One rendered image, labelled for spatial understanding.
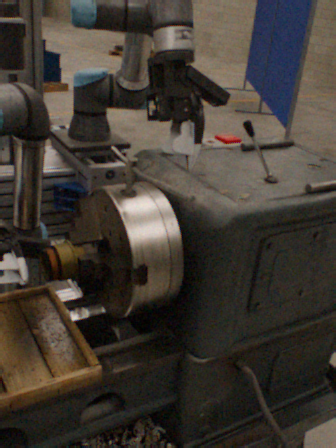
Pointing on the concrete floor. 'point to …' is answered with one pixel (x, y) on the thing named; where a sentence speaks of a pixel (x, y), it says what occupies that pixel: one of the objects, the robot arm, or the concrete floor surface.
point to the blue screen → (278, 55)
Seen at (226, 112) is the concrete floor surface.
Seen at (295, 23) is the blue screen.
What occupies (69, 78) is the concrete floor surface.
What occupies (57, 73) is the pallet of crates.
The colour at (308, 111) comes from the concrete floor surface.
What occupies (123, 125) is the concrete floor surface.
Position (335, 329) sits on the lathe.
